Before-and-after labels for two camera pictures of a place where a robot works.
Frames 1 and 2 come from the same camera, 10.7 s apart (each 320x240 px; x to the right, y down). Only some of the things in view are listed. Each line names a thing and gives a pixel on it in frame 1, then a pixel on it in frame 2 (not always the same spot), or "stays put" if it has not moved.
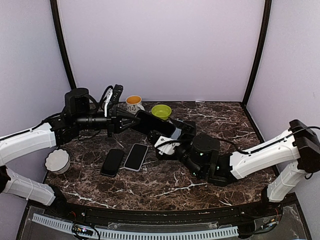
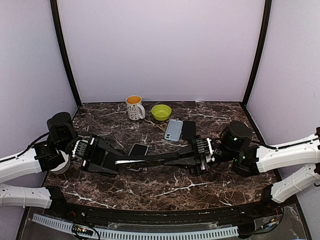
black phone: [189, 127] stays put
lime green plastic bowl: [162, 111] stays put
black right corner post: [266, 18] stays put
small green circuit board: [82, 230] stays put
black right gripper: [154, 141] → [198, 164]
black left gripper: [114, 117] → [94, 144]
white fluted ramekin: [57, 161] stays put
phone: [148, 122] → [137, 161]
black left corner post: [56, 20] stays put
